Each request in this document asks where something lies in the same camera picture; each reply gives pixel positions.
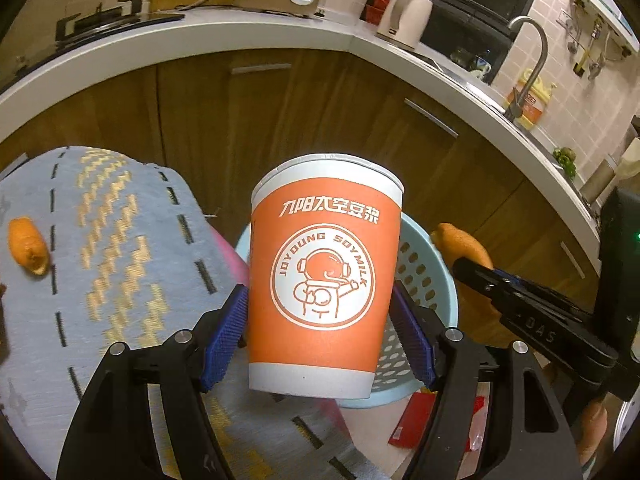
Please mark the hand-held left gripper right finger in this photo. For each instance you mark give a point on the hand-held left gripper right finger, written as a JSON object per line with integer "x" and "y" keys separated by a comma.
{"x": 412, "y": 340}

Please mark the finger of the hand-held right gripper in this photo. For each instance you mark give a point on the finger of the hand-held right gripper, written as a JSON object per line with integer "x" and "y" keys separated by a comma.
{"x": 535, "y": 325}
{"x": 545, "y": 297}

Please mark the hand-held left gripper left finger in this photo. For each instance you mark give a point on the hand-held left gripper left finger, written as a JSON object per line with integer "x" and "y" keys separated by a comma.
{"x": 225, "y": 340}

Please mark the light blue plastic basket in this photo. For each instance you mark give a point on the light blue plastic basket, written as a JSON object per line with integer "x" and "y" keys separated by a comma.
{"x": 425, "y": 280}

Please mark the orange peel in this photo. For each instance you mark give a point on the orange peel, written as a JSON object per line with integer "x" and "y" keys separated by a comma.
{"x": 460, "y": 242}
{"x": 27, "y": 245}

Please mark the orange paper cup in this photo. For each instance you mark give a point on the orange paper cup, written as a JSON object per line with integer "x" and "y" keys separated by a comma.
{"x": 320, "y": 240}

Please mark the person's right hand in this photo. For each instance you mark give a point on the person's right hand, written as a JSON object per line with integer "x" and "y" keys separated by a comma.
{"x": 592, "y": 430}

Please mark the red packet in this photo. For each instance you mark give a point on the red packet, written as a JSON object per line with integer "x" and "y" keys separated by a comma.
{"x": 420, "y": 420}

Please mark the steel cup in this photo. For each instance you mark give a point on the steel cup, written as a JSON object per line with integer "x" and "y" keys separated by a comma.
{"x": 597, "y": 182}

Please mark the green vegetable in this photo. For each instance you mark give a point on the green vegetable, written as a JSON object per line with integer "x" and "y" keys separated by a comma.
{"x": 565, "y": 160}

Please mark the yellow dish soap bottle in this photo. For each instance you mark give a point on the yellow dish soap bottle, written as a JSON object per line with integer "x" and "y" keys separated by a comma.
{"x": 537, "y": 107}

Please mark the white mug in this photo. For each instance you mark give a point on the white mug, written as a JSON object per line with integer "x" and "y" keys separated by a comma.
{"x": 481, "y": 67}

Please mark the wooden base cabinet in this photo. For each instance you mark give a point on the wooden base cabinet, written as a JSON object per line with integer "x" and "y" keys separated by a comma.
{"x": 300, "y": 110}

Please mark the steel kitchen faucet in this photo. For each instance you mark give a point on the steel kitchen faucet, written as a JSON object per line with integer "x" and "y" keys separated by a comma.
{"x": 537, "y": 55}

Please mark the white electric kettle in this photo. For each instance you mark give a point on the white electric kettle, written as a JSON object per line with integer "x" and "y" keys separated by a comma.
{"x": 405, "y": 15}

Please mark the red container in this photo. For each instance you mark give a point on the red container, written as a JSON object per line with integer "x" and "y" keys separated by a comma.
{"x": 376, "y": 10}

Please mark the black gas stove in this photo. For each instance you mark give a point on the black gas stove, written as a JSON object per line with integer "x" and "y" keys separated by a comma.
{"x": 100, "y": 20}

